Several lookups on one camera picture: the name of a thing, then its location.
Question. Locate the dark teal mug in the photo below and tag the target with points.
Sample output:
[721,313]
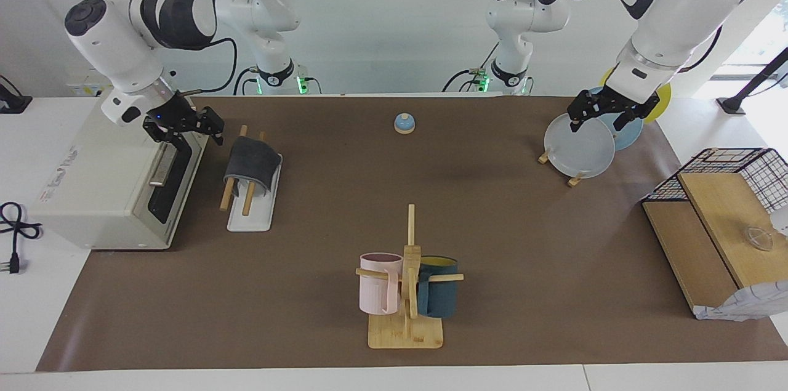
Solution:
[440,295]

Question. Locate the light blue plate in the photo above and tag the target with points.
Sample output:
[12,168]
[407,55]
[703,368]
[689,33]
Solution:
[628,135]

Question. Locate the wooden mug tree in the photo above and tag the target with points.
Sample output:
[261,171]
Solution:
[406,332]

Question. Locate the cream toaster oven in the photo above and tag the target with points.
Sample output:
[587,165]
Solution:
[92,188]

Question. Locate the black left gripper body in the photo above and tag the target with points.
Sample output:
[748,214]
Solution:
[615,104]

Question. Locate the wooden plate rack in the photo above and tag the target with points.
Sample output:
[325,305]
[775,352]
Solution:
[576,180]

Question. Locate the brown table mat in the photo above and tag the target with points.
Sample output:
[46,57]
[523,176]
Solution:
[320,225]

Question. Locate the white towel rack wooden bars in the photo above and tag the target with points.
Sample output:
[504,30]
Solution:
[255,215]

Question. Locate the wooden shelf box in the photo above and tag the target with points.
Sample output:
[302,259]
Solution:
[714,225]

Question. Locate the yellow plate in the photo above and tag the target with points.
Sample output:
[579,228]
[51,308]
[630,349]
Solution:
[663,101]

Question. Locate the white power strip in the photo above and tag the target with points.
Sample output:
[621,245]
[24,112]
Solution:
[83,86]

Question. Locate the black metal stand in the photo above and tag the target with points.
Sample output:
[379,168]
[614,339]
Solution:
[754,80]

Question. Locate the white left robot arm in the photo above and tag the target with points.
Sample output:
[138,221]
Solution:
[677,3]

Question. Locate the clear glass lid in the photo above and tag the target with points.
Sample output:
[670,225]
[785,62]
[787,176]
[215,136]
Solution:
[757,237]

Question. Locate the blue call bell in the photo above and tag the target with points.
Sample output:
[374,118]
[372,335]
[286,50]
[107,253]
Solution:
[404,124]

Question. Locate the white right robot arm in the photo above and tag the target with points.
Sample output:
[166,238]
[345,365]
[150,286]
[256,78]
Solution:
[117,40]

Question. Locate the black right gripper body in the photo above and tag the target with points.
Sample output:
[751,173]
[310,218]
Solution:
[184,121]

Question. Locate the purple and grey towel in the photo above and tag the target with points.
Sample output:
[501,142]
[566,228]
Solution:
[252,163]

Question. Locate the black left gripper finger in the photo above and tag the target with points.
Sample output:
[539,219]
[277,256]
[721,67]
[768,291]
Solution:
[618,122]
[574,126]

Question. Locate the pink mug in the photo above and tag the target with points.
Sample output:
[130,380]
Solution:
[375,289]

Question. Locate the black clamp mount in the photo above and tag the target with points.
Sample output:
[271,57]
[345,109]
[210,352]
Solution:
[12,103]

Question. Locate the grey plate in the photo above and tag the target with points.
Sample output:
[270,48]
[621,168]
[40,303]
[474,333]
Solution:
[582,151]

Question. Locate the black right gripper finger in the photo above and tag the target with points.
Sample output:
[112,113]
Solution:
[174,140]
[218,137]

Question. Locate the white rounded object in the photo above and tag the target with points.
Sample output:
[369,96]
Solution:
[780,220]

